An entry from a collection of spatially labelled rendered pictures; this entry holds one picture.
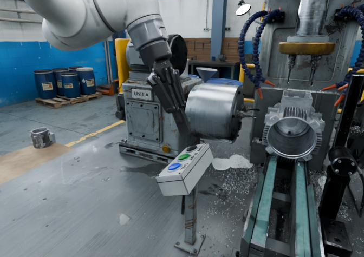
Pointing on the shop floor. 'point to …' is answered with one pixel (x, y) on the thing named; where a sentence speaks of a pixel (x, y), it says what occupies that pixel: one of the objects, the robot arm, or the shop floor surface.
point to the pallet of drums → (65, 86)
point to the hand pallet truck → (108, 88)
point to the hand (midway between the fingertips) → (182, 122)
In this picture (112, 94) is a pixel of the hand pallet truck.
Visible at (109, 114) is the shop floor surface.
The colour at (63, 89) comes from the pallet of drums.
